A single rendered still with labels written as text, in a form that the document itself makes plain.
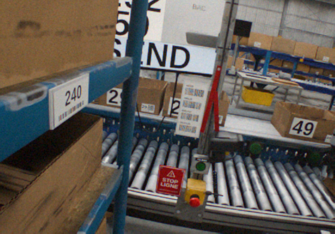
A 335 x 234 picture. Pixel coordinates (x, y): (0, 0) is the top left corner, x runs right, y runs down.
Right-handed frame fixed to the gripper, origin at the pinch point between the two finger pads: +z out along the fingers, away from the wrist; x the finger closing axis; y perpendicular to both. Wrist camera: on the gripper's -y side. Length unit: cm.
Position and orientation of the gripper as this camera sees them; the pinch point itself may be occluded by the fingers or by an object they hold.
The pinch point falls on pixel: (322, 177)
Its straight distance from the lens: 148.5
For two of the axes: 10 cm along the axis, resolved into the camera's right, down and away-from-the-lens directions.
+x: 9.8, 1.7, -0.7
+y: -1.2, 2.8, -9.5
